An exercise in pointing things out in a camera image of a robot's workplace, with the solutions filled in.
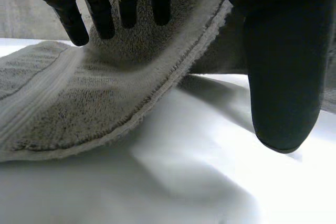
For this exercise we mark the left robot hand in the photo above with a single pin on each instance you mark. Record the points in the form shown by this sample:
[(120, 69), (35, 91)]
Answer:
[(283, 64)]

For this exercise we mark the grey towel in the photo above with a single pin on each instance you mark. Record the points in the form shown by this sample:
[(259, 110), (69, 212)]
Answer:
[(86, 90)]

